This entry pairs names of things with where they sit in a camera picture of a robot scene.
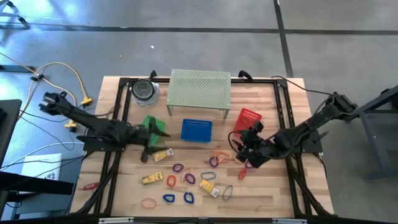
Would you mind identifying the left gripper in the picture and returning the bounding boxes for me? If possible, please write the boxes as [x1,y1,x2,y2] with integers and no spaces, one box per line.
[136,124,171,163]

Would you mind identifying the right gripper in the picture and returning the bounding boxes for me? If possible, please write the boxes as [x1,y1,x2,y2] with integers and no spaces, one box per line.
[231,132,265,163]

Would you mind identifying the orange spiral wrist coil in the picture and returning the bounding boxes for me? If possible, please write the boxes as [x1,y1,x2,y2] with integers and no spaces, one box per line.
[165,174,177,189]

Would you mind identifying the grey rubber band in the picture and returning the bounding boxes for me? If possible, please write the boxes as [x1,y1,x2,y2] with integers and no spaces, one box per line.
[222,185,234,202]

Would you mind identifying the black desk beam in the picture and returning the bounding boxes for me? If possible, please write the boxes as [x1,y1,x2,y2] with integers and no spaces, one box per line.
[0,170,75,203]

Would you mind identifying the black desk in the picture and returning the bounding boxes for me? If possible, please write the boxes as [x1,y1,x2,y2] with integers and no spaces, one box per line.
[0,98,23,166]

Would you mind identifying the green plastic basket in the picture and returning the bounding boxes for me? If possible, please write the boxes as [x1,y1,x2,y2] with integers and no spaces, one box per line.
[141,114,167,147]

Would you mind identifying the red plastic basket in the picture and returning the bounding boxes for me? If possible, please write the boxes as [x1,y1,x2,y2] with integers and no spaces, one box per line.
[233,108,263,135]

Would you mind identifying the blue plastic basket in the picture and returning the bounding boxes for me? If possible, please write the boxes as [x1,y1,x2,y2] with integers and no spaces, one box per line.
[180,118,213,143]

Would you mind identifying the pale green perforated metal shelf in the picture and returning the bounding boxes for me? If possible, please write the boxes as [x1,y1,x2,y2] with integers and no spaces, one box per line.
[166,68,233,119]

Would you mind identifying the white paper sheet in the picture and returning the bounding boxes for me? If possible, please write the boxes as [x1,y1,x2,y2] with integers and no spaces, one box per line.
[21,152,63,181]

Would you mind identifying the dark grey metal table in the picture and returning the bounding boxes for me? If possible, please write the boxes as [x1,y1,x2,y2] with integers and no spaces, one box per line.
[341,84,398,183]

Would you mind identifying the metal stand legs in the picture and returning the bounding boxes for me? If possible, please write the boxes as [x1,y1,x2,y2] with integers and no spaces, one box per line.
[0,0,31,31]

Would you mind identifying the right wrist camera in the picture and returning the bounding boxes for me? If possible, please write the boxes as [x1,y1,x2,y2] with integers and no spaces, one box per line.
[250,120,265,135]

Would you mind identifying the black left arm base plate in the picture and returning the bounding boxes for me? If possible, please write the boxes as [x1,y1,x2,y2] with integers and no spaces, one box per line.
[76,127,128,153]

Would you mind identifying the black aluminium table frame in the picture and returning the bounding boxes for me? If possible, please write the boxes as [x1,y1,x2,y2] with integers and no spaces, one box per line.
[70,77,336,224]

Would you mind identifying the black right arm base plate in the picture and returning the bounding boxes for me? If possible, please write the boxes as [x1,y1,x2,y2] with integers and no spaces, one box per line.
[278,129,330,154]

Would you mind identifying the yellow extension cable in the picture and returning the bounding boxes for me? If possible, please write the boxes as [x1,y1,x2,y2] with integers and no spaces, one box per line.
[29,61,93,106]
[0,52,78,133]

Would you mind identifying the silver metal bracket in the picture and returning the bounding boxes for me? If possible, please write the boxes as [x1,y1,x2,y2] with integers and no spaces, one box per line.
[272,218,308,224]
[98,217,134,224]

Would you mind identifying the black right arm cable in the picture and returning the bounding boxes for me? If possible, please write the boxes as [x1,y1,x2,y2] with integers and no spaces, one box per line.
[270,75,336,96]

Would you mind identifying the white floor cable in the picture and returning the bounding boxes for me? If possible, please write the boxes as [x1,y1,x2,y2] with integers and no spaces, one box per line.
[0,141,85,171]

